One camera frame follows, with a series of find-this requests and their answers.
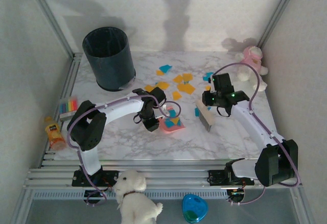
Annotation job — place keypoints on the aluminium frame post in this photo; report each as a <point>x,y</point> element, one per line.
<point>279,12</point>
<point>21,208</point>
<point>304,208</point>
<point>52,20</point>

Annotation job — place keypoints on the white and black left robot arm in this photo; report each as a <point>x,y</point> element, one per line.
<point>117,109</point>

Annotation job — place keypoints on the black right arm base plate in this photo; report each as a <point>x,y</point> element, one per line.
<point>215,178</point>

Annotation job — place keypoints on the white plush dog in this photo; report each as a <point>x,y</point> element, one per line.
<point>132,203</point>

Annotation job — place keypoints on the blue heart-shaped container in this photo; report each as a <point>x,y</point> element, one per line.
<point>194,208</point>

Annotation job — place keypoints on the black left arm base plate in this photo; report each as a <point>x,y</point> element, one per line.
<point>76,179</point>

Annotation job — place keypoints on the white plush in pink outfit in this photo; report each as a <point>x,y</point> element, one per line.
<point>251,58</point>

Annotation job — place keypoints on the aluminium front frame rails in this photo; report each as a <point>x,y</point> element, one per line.
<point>166,175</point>

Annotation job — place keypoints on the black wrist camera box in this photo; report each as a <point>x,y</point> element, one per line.
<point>151,125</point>
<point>222,82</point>

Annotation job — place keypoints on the clear box of coloured markers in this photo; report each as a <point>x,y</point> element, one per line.
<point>67,105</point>

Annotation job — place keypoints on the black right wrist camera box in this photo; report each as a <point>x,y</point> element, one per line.
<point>222,82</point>

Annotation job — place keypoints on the pink dustpan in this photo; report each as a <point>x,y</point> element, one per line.
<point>166,130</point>

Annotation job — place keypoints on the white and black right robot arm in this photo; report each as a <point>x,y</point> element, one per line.
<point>245,119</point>

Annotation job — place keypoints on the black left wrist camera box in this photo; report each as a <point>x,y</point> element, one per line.
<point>151,125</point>

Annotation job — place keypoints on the wooden hand brush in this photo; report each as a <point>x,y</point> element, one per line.
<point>208,120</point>

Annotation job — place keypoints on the dark grey round trash bin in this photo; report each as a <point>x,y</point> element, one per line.
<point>112,63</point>

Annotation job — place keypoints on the white left camera bracket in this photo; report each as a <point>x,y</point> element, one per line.
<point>164,109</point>

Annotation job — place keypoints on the orange juice bottle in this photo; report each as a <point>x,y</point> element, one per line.
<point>53,132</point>

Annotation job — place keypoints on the orange paper scrap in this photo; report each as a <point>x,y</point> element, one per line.
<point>178,79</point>
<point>175,121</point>
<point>149,88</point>
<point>159,73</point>
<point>176,96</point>
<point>163,85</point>
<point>208,88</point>
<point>187,77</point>
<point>187,88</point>

